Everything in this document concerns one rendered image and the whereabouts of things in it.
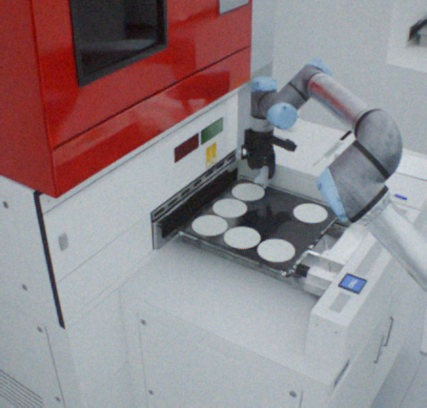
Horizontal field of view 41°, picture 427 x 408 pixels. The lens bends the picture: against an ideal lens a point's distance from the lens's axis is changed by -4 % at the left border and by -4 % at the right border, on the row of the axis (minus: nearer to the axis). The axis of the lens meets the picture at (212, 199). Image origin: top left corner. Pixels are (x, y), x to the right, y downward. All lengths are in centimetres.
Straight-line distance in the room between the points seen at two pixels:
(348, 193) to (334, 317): 28
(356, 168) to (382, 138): 9
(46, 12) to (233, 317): 87
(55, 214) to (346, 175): 64
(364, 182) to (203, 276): 57
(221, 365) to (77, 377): 40
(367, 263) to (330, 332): 24
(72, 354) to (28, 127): 65
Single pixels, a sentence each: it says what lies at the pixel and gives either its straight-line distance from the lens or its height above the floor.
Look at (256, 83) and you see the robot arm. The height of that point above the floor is 126.
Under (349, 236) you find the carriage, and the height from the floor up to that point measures 88.
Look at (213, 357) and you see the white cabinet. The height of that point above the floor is 74.
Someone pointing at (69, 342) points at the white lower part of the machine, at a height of 77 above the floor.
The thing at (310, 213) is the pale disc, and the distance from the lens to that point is 179.
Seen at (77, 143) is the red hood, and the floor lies 132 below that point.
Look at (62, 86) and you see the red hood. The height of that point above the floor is 146.
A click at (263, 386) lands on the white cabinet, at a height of 71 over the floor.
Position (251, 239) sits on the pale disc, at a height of 90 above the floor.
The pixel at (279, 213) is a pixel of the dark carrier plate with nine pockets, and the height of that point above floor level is 90.
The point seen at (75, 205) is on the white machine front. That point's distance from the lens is 139.
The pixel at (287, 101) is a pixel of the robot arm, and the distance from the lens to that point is 163.
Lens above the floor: 188
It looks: 33 degrees down
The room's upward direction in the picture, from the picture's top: straight up
